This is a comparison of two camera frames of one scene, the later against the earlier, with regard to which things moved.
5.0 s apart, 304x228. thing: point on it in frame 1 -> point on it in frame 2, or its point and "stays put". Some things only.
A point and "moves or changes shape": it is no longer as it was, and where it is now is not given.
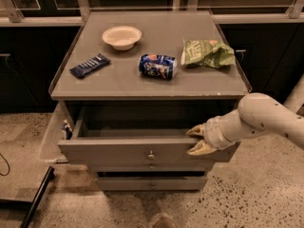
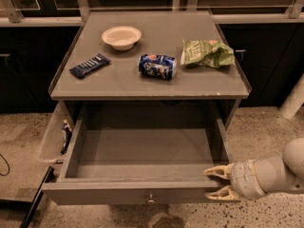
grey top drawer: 134,145 moves or changes shape
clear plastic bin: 60,128 stays put
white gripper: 213,132 -> 243,179
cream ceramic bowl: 122,37 stays put
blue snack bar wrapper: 94,64 stays put
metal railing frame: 14,18 stays put
